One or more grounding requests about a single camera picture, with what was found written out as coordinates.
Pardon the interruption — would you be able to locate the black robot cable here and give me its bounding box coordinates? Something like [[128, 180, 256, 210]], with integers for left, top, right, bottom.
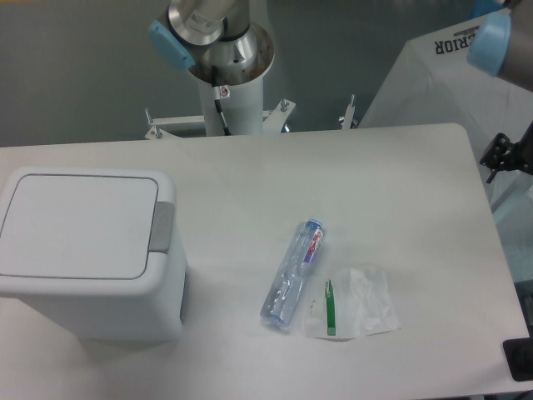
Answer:
[[211, 65, 232, 137]]

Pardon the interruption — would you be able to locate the white superior umbrella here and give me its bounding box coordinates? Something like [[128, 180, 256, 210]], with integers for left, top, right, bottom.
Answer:
[[356, 22, 533, 259]]

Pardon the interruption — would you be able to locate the clear plastic bag green strip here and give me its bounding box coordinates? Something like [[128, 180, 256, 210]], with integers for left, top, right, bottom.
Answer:
[[304, 264, 401, 342]]

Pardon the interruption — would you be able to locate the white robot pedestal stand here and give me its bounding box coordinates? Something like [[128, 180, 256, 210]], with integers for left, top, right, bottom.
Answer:
[[143, 22, 358, 141]]

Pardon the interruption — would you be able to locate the clear plastic water bottle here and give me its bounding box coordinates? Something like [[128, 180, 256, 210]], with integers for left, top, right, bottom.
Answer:
[[260, 218, 325, 329]]

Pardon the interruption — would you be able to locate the black device at table edge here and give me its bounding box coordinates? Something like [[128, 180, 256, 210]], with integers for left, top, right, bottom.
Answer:
[[503, 337, 532, 382]]

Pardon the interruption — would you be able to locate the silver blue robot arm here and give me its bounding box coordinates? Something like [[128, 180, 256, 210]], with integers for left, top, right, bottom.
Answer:
[[148, 1, 532, 137]]

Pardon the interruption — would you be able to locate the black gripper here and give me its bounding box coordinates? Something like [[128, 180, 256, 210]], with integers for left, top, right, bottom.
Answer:
[[480, 122, 533, 183]]

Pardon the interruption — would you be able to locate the white push-lid trash can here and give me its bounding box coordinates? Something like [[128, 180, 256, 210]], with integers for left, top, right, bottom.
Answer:
[[1, 167, 187, 342]]

